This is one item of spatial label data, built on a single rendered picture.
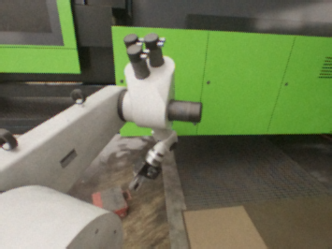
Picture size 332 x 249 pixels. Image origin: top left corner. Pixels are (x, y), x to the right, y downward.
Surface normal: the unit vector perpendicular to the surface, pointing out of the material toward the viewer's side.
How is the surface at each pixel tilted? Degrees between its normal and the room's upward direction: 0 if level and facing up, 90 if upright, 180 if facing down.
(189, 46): 90
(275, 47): 90
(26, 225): 7
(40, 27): 90
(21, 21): 90
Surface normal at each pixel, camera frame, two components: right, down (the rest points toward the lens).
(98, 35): 0.09, 0.42
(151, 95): -0.22, -0.04
